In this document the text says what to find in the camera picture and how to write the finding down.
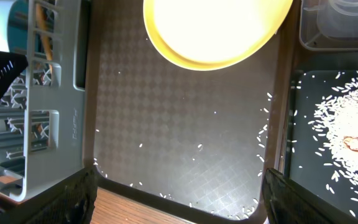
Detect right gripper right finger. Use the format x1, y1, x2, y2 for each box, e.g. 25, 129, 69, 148
262, 168, 358, 224

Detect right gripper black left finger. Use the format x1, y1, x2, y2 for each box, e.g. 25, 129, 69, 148
0, 167, 98, 224

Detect light blue bowl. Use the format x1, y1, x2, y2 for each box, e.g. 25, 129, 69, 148
0, 0, 29, 54

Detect yellow round plate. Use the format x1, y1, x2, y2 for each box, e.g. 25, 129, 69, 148
142, 0, 293, 71

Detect wooden chopstick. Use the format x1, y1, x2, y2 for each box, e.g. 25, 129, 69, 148
35, 3, 53, 60

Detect grey plastic dish rack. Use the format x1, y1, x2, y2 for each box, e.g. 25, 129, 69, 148
0, 0, 91, 202

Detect black plastic tray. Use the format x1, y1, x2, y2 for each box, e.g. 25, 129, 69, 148
283, 68, 358, 224

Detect rice and food scraps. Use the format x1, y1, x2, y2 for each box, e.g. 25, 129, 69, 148
290, 70, 358, 218

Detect dark brown serving tray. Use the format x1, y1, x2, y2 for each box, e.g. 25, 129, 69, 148
83, 1, 300, 223

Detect clear plastic bin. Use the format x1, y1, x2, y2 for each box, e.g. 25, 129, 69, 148
299, 0, 358, 51

